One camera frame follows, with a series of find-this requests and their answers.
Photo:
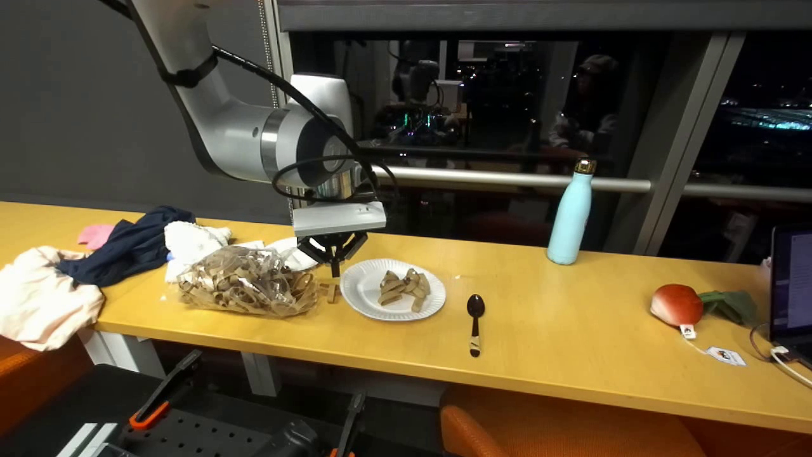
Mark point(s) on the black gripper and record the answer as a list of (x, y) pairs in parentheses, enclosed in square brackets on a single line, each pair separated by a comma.
[(336, 239)]

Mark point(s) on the small tan rubber band clump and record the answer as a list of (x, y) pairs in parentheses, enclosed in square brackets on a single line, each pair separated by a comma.
[(331, 292)]

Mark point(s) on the tan rubber band pile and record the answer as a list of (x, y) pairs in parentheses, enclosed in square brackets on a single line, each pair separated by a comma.
[(405, 291)]

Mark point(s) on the clear bag of snacks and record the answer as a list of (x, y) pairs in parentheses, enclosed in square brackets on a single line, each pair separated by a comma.
[(243, 282)]

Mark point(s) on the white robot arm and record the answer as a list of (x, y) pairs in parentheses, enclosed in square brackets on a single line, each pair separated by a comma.
[(230, 135)]

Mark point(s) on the white round ceramic plate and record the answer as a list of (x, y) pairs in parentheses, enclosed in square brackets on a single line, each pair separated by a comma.
[(359, 292)]

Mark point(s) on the white crumpled cloth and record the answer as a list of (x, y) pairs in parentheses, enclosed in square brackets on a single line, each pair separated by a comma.
[(192, 243)]

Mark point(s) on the white table support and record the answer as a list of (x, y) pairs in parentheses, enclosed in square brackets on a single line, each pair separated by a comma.
[(117, 351), (259, 376)]

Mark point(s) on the black spoon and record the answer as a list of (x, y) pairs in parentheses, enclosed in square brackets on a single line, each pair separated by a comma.
[(475, 306)]

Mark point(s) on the silver metal window railing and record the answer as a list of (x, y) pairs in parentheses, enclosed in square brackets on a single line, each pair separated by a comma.
[(509, 178)]

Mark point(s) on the navy blue cloth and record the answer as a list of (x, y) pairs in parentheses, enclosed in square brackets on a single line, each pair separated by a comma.
[(128, 249)]

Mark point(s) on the black perforated robot stand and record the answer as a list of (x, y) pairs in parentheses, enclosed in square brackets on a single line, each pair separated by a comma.
[(203, 436)]

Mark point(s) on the light blue water bottle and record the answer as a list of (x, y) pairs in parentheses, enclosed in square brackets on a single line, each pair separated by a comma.
[(569, 219)]

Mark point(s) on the pink sticky note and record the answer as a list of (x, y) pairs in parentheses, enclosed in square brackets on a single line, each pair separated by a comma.
[(94, 235)]

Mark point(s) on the orange chair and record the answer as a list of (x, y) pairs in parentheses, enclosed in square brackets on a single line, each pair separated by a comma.
[(550, 436)]

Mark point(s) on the pale pink cloth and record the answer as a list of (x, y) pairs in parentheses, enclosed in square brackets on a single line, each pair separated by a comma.
[(40, 300)]

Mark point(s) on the red round plush toy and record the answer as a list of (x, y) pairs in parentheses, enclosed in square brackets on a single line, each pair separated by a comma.
[(676, 306)]

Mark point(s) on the small white tag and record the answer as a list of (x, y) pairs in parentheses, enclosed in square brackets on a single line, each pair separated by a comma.
[(688, 330)]

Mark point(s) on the grey slanted window beam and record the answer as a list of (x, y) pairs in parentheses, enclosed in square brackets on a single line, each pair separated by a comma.
[(688, 135)]

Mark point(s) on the green leaf-shaped cloth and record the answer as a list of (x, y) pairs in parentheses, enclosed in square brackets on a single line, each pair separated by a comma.
[(731, 306)]

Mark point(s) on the white printed tag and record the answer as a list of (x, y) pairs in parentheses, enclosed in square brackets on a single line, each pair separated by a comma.
[(727, 356)]

